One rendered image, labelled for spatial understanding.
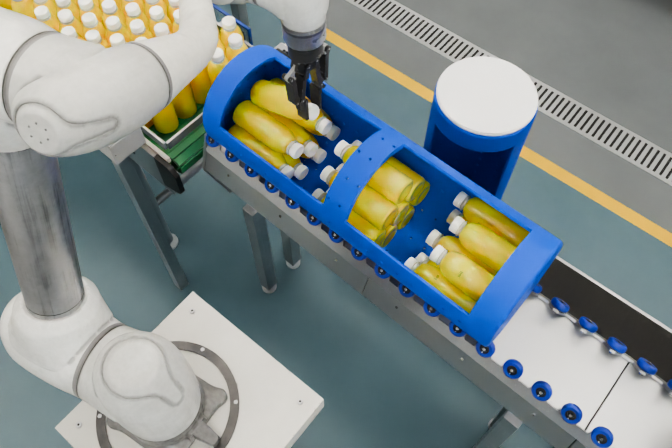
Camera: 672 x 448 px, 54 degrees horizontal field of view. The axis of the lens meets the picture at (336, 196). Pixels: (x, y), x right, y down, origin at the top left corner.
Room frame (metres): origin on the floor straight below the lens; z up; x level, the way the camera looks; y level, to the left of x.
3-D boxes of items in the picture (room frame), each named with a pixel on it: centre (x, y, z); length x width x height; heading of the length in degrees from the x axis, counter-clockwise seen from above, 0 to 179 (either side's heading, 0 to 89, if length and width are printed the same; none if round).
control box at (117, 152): (1.07, 0.61, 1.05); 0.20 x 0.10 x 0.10; 49
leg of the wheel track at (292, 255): (1.16, 0.17, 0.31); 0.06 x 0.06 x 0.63; 49
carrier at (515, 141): (1.18, -0.41, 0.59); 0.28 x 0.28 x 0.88
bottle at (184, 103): (1.23, 0.44, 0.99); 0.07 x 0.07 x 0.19
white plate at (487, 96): (1.18, -0.41, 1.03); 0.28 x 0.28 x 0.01
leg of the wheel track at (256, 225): (1.06, 0.26, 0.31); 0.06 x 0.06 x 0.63; 49
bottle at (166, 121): (1.18, 0.49, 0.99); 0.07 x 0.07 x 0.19
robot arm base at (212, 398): (0.32, 0.33, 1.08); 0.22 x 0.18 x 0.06; 58
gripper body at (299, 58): (0.98, 0.06, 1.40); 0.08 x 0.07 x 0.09; 139
